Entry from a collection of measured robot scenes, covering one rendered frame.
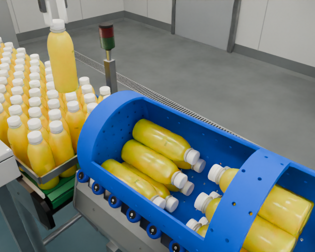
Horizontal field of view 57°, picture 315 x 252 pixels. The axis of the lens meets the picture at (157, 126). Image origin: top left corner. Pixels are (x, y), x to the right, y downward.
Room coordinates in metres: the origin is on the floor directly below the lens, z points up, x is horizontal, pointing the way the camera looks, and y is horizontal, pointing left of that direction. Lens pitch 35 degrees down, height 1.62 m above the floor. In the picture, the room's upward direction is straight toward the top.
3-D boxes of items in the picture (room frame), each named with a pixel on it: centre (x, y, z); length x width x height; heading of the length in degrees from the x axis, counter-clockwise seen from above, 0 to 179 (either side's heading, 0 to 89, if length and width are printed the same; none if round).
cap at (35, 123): (0.76, 0.39, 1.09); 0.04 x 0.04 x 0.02
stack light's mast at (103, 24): (1.26, 0.22, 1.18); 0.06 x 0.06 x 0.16
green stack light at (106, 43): (1.26, 0.22, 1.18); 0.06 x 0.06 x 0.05
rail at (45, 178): (0.78, 0.23, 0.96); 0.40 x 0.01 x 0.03; 139
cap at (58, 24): (0.80, 0.27, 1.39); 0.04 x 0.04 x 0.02
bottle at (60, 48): (0.80, 0.27, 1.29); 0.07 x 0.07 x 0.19
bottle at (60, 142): (0.74, 0.32, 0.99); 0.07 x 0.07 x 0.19
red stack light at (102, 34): (1.26, 0.22, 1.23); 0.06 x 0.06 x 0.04
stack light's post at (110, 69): (1.26, 0.22, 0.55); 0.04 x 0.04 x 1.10; 49
